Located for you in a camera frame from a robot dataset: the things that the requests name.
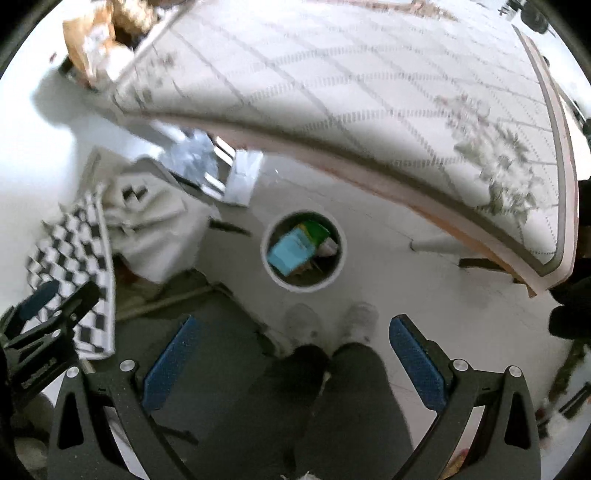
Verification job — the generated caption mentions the white round trash bin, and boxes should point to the white round trash bin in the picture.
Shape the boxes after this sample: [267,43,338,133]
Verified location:
[260,210,347,293]

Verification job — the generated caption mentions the person's dark trousers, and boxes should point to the person's dark trousers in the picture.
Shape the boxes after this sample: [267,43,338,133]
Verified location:
[272,342,414,480]

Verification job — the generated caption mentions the grey shoe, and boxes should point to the grey shoe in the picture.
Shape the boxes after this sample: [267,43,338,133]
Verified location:
[341,302,380,344]
[284,304,322,352]

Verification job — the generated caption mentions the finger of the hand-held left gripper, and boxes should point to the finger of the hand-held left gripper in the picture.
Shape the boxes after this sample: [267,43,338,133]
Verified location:
[4,281,101,350]
[2,281,62,332]

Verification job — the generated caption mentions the grey plastic bag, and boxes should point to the grey plastic bag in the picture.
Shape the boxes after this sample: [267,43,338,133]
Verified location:
[159,129,220,185]

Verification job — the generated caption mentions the green blue tissue packet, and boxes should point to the green blue tissue packet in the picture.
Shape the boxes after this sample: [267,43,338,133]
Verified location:
[269,222,334,278]

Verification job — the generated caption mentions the white paper bag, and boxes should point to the white paper bag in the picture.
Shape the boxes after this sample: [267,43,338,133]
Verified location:
[224,150,264,207]

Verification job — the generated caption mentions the black white checkered cloth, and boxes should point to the black white checkered cloth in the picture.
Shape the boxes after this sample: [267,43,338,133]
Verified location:
[25,185,116,361]

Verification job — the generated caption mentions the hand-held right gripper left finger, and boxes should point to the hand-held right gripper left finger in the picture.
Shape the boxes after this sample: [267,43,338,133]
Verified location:
[46,314,201,480]

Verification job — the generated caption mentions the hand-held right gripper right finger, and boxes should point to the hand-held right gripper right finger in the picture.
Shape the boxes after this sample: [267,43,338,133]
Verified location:
[389,314,542,480]

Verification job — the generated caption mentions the yellow plastic bag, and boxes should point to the yellow plastic bag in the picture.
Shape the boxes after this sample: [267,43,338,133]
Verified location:
[62,2,116,88]

